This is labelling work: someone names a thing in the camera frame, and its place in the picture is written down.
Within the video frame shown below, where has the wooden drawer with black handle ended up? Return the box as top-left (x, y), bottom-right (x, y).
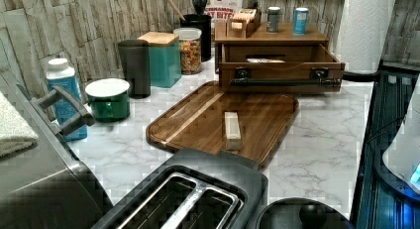
top-left (219, 46), bottom-right (345, 94)

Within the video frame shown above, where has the white paper inside drawer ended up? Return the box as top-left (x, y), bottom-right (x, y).
top-left (247, 58), bottom-right (285, 63)

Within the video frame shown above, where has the wooden drawer cabinet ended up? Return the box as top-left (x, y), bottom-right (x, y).
top-left (215, 22), bottom-right (329, 71)

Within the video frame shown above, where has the wooden cutting board tray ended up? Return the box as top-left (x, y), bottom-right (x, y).
top-left (146, 81), bottom-right (299, 168)

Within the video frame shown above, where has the small light wooden block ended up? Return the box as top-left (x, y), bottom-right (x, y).
top-left (224, 112), bottom-right (242, 151)

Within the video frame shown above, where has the teal canister with wooden lid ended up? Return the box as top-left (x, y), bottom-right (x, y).
top-left (139, 32), bottom-right (181, 88)

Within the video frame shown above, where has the clear jar of coloured pasta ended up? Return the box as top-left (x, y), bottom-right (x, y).
top-left (173, 28), bottom-right (202, 74)

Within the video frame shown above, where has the black two-slot toaster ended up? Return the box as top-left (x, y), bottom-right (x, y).
top-left (91, 149), bottom-right (267, 229)

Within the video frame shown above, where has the black utensil holder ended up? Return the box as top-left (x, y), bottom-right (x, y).
top-left (180, 14), bottom-right (211, 61)

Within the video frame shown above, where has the small wooden caddy box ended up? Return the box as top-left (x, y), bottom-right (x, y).
top-left (227, 9), bottom-right (262, 38)

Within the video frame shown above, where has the dark grey cylindrical canister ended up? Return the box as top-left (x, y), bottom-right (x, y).
top-left (118, 40), bottom-right (151, 98)

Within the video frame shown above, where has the green pot with white lid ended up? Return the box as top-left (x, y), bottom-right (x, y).
top-left (85, 78), bottom-right (130, 122)

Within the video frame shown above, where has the cinnamon oat bites cereal box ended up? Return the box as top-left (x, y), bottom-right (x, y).
top-left (204, 0), bottom-right (243, 21)

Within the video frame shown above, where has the grey tin can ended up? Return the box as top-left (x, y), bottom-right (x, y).
top-left (266, 7), bottom-right (280, 33)

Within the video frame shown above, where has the blue tin can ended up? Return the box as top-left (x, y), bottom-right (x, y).
top-left (293, 7), bottom-right (309, 35)

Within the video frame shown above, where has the black round lid with knob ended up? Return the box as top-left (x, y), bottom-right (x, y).
top-left (256, 197), bottom-right (355, 229)

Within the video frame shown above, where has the black paper towel holder base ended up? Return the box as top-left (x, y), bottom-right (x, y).
top-left (342, 71), bottom-right (380, 82)

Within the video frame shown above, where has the blue bottle with white cap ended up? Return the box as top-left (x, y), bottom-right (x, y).
top-left (46, 57), bottom-right (89, 143)

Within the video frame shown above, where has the white paper towel roll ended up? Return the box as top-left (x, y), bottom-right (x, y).
top-left (336, 0), bottom-right (395, 73)

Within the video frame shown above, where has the white folded towel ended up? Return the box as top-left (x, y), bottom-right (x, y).
top-left (0, 94), bottom-right (39, 157)

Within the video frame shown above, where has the dark dish drying rack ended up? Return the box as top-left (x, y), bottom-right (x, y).
top-left (350, 62), bottom-right (419, 229)

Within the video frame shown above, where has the wooden spoon handle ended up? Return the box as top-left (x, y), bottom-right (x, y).
top-left (166, 0), bottom-right (186, 21)

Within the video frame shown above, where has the grey oven appliance with handle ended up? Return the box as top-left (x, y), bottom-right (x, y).
top-left (0, 72), bottom-right (112, 229)

